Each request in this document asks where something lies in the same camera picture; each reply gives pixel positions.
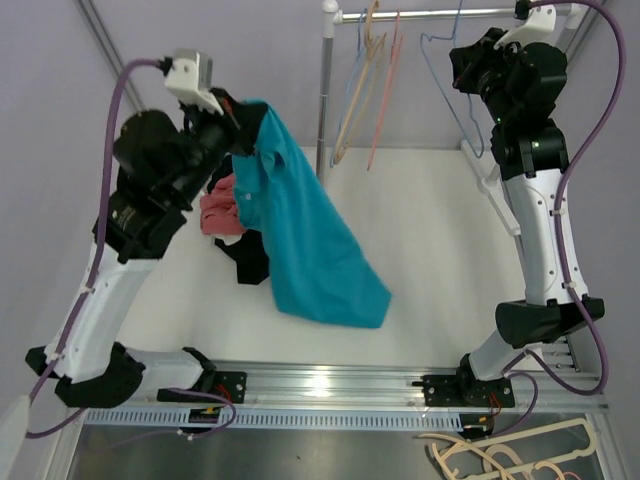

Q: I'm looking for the pink t shirt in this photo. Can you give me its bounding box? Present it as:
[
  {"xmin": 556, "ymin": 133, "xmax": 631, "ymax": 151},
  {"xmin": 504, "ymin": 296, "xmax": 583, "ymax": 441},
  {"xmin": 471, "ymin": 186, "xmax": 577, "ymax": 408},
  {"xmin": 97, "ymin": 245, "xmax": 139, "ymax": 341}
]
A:
[{"xmin": 200, "ymin": 174, "xmax": 246, "ymax": 236}]

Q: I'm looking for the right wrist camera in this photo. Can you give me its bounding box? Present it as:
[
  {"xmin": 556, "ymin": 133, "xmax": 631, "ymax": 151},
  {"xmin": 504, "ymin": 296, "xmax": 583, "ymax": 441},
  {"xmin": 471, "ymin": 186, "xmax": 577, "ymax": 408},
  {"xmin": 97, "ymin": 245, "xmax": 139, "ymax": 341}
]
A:
[{"xmin": 494, "ymin": 1, "xmax": 557, "ymax": 50}]

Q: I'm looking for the teal t shirt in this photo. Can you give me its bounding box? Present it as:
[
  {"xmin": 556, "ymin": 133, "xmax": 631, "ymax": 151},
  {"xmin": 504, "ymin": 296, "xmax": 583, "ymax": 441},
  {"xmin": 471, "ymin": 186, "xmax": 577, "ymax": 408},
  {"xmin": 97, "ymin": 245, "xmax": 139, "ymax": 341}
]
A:
[{"xmin": 232, "ymin": 99, "xmax": 392, "ymax": 329}]

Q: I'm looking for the black t shirt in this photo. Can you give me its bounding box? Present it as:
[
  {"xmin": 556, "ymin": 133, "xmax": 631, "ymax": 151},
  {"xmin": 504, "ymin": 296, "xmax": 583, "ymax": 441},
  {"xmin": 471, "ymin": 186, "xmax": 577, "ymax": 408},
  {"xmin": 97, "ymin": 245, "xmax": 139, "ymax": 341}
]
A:
[{"xmin": 204, "ymin": 156, "xmax": 269, "ymax": 285}]

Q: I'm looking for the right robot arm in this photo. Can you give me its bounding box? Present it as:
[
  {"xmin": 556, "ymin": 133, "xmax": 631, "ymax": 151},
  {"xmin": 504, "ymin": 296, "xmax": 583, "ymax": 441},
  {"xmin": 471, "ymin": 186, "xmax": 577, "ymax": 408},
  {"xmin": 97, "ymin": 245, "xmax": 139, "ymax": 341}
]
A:
[{"xmin": 449, "ymin": 28, "xmax": 605, "ymax": 405}]

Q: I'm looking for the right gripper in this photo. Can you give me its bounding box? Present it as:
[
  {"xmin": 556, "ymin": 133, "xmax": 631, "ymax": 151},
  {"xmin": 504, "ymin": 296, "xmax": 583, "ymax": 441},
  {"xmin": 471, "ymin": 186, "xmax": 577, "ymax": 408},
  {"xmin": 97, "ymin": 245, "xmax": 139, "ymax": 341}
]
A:
[{"xmin": 451, "ymin": 28, "xmax": 526, "ymax": 125}]

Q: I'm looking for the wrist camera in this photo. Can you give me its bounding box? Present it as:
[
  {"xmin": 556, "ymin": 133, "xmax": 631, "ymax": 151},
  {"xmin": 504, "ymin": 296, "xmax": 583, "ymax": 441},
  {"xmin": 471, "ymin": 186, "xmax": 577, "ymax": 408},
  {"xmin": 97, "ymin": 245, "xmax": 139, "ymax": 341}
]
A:
[
  {"xmin": 494, "ymin": 1, "xmax": 557, "ymax": 50},
  {"xmin": 160, "ymin": 49, "xmax": 223, "ymax": 114}
]

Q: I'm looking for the aluminium rail base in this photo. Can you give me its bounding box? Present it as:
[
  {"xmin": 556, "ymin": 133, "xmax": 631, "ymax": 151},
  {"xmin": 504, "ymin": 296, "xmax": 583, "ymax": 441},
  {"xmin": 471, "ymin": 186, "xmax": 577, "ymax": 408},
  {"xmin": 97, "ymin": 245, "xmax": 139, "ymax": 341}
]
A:
[{"xmin": 64, "ymin": 355, "xmax": 611, "ymax": 416}]

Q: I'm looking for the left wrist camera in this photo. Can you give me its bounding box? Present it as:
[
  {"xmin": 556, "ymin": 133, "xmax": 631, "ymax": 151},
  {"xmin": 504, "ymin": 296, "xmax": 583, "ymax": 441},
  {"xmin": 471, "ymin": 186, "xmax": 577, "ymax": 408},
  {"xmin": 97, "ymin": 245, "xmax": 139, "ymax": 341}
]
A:
[{"xmin": 160, "ymin": 49, "xmax": 223, "ymax": 114}]

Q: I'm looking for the white cable duct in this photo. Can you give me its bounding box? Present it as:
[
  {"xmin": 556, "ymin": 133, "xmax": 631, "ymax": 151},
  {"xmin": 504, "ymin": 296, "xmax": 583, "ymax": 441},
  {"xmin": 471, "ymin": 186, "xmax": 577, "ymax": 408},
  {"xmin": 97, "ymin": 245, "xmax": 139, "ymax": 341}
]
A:
[{"xmin": 85, "ymin": 406, "xmax": 487, "ymax": 433}]

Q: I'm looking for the beige spare hangers pile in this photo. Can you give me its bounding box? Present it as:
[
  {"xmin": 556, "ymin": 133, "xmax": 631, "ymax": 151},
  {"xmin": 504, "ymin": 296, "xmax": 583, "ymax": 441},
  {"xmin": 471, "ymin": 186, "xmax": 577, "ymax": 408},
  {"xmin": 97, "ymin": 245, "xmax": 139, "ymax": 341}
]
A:
[{"xmin": 417, "ymin": 419, "xmax": 598, "ymax": 479}]

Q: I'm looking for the beige wooden hanger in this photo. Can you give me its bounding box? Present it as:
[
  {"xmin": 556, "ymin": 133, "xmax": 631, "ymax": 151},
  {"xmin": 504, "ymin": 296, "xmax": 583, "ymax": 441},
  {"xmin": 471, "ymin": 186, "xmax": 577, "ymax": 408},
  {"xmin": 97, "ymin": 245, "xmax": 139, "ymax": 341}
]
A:
[{"xmin": 329, "ymin": 0, "xmax": 389, "ymax": 169}]

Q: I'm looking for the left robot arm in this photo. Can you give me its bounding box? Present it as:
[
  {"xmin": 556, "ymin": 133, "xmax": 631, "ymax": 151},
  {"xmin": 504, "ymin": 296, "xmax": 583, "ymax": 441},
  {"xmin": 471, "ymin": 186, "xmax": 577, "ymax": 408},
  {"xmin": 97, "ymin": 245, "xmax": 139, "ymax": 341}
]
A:
[{"xmin": 25, "ymin": 88, "xmax": 268, "ymax": 409}]

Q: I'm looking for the pink wire hanger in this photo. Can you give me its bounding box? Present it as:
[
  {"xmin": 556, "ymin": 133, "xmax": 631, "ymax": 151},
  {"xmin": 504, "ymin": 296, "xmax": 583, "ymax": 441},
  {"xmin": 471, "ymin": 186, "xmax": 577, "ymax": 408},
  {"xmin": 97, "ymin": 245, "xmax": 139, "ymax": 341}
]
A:
[{"xmin": 367, "ymin": 10, "xmax": 404, "ymax": 170}]

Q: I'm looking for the metal clothes rack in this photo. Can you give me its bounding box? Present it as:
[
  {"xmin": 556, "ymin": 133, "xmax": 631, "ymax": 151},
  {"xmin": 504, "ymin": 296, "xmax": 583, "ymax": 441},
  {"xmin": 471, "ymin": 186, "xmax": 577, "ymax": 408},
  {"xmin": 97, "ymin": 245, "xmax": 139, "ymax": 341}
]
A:
[{"xmin": 316, "ymin": 1, "xmax": 595, "ymax": 237}]

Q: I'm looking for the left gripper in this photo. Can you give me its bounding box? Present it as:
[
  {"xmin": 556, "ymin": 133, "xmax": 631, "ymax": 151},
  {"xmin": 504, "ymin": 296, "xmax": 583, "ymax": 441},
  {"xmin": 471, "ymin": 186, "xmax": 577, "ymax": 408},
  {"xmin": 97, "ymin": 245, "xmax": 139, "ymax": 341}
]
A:
[{"xmin": 171, "ymin": 85, "xmax": 268, "ymax": 205}]

